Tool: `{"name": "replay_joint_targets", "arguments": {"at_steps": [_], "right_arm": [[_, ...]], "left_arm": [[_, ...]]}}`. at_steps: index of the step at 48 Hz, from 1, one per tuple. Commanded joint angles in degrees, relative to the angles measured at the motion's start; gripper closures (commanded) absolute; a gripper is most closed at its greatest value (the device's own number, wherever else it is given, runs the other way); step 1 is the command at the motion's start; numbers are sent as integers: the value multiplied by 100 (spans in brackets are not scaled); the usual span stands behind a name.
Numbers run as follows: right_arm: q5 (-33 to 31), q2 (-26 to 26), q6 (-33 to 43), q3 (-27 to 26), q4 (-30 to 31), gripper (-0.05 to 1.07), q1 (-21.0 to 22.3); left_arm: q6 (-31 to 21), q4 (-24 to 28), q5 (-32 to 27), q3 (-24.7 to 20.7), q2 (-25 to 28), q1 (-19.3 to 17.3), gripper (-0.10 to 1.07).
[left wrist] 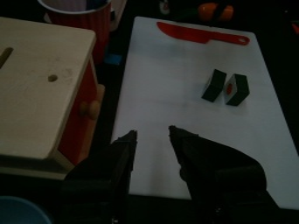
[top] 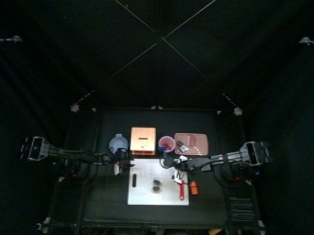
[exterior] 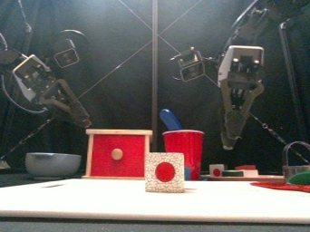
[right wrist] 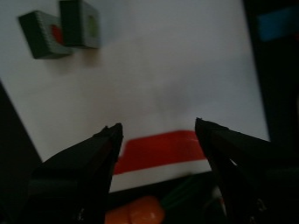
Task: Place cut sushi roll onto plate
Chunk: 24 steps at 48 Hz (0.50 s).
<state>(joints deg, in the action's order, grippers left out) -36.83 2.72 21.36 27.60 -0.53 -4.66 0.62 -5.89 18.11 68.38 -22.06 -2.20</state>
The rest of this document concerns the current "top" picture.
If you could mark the sushi piece green centre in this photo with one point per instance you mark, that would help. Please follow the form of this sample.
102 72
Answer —
184 149

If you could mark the sushi piece dark nori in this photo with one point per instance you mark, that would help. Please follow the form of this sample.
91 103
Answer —
180 143
157 182

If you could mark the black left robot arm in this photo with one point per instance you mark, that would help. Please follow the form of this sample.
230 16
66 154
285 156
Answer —
62 152

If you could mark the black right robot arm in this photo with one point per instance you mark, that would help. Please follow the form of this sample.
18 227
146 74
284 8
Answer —
229 157

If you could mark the wooden serving plate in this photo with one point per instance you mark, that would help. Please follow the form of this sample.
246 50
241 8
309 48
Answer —
202 150

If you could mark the grey bowl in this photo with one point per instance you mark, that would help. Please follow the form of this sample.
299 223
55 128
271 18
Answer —
118 143

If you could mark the black flat stick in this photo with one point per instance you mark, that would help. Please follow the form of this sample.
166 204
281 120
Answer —
134 180

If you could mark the red toy knife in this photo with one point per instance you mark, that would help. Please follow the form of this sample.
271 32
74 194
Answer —
182 192

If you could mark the orange toy piece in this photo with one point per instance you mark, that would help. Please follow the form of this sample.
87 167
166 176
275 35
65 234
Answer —
194 189

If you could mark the blue plastic utensil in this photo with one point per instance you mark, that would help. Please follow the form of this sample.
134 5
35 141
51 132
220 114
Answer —
162 149

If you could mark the orange wooden box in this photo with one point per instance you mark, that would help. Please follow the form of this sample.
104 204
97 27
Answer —
144 140

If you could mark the red white nigiri toy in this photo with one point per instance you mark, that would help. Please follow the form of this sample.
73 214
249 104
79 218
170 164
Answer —
192 140

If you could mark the red plastic cup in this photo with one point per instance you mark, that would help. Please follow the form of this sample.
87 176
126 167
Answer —
168 141

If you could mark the white cutting board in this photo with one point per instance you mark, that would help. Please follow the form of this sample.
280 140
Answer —
144 195

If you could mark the printed warning label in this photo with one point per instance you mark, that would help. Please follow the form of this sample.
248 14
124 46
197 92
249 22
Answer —
241 209

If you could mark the silver frame clamp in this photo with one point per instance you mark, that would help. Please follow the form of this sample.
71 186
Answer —
74 107
157 107
238 111
17 39
307 40

